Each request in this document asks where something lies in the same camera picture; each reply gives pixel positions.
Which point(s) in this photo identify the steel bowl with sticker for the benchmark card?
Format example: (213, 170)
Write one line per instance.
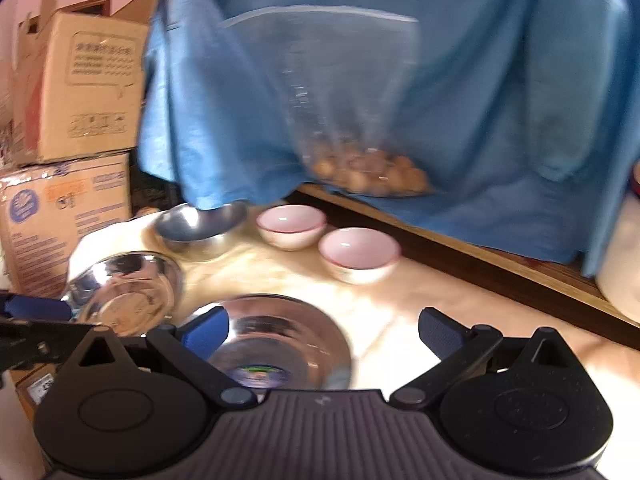
(290, 340)

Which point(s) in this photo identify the small labelled cardboard box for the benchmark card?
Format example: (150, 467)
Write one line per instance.
(37, 385)

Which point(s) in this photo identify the wooden board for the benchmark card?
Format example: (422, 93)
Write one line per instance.
(500, 270)

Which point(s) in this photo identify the blue printed cardboard box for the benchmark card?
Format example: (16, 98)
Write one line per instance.
(65, 220)

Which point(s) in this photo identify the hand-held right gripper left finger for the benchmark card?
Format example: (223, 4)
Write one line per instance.
(205, 331)

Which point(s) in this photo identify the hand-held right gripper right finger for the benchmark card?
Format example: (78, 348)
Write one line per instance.
(441, 335)

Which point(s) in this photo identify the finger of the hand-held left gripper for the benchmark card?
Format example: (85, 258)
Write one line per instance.
(35, 337)
(30, 307)

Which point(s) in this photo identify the blue cloth garment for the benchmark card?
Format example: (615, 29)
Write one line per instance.
(500, 85)

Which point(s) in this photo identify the white red-rimmed bowl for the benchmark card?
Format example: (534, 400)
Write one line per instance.
(290, 225)
(357, 252)

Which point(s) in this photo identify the clear plastic bag of nuts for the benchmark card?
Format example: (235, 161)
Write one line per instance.
(360, 170)

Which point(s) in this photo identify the open brown cardboard box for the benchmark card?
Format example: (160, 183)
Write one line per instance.
(85, 90)

